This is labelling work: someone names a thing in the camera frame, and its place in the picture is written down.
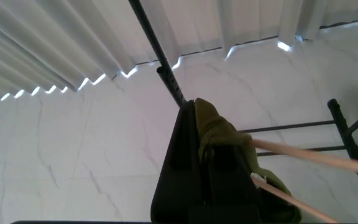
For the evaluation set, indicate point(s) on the pink clothes hanger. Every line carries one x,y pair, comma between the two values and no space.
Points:
306,154

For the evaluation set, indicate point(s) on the green printed shirt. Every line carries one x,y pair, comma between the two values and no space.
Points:
219,127

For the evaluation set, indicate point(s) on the white curtain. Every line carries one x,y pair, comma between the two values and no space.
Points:
73,31

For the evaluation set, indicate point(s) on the black clothes rack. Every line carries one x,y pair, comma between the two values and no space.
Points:
172,87

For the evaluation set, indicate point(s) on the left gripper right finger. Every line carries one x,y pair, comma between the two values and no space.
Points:
228,199

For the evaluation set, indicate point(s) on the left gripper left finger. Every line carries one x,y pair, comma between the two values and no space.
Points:
179,193

